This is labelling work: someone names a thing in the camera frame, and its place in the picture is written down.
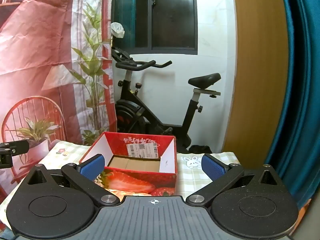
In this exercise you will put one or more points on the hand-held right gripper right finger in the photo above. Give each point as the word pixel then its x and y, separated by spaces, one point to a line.
pixel 213 168

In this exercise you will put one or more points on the white plastic bag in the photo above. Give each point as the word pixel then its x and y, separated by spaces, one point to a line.
pixel 117 30

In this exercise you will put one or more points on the red strawberry print cardboard box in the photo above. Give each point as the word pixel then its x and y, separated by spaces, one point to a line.
pixel 140 180

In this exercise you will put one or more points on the black exercise bike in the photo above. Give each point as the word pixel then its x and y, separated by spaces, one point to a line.
pixel 132 97

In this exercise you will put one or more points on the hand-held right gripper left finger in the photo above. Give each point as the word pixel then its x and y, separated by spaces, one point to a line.
pixel 92 167

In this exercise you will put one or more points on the checked cartoon tablecloth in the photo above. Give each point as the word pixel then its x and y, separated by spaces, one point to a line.
pixel 190 180

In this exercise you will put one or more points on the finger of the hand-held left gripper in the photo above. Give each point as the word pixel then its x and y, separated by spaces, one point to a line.
pixel 17 147

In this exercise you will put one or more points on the teal curtain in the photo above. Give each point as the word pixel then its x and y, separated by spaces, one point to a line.
pixel 305 80

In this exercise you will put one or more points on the red printed backdrop cloth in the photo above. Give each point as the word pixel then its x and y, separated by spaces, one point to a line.
pixel 37 42

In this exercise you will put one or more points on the wooden door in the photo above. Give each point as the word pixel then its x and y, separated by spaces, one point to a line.
pixel 257 67

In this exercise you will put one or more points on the dark framed window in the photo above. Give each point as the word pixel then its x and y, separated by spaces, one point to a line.
pixel 170 17

